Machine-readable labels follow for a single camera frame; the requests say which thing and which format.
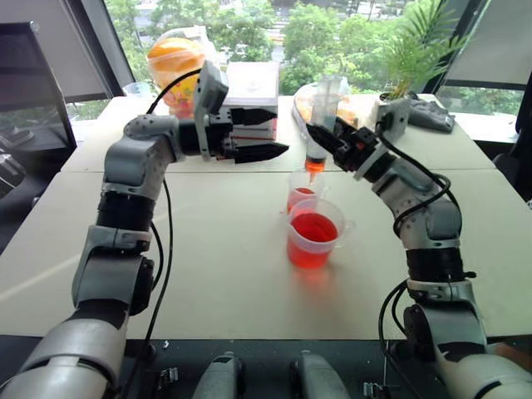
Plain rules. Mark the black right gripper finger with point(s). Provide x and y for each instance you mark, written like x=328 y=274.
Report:
x=326 y=139
x=341 y=126

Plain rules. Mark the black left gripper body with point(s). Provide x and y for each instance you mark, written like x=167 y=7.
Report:
x=220 y=137

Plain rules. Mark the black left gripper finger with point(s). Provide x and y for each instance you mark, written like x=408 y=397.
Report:
x=262 y=152
x=253 y=116

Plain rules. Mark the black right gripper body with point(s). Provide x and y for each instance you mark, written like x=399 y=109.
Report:
x=357 y=147

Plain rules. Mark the clear plastic syringe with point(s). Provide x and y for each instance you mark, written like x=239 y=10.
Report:
x=326 y=104

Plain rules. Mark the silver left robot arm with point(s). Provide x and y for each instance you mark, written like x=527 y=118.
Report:
x=124 y=166

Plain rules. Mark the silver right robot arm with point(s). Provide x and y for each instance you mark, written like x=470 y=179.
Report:
x=432 y=224

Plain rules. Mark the small clear cup red liquid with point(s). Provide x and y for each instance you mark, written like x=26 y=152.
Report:
x=301 y=195

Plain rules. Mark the empty clear plastic cup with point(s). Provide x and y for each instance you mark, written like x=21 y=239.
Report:
x=137 y=89

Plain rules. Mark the large clear cup red liquid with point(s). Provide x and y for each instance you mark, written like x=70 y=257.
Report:
x=312 y=239

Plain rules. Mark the white box stack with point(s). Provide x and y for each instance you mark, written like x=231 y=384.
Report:
x=253 y=89

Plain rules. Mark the clear bag of snacks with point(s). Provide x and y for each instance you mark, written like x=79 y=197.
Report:
x=303 y=104

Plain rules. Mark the plastic bag with oranges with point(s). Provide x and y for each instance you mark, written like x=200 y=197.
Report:
x=176 y=70

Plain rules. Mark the grey cloth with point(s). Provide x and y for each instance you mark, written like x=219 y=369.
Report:
x=432 y=112

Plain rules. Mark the green potted plant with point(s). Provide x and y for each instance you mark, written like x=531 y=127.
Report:
x=415 y=50

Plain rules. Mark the black office chair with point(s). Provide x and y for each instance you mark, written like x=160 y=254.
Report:
x=517 y=149

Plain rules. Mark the black monitor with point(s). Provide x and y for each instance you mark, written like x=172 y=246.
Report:
x=29 y=83

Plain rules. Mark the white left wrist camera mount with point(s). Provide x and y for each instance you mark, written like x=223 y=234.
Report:
x=210 y=89

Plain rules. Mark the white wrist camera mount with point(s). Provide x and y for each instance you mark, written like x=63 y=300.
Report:
x=210 y=89
x=395 y=114

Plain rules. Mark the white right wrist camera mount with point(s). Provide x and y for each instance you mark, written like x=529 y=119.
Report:
x=395 y=114

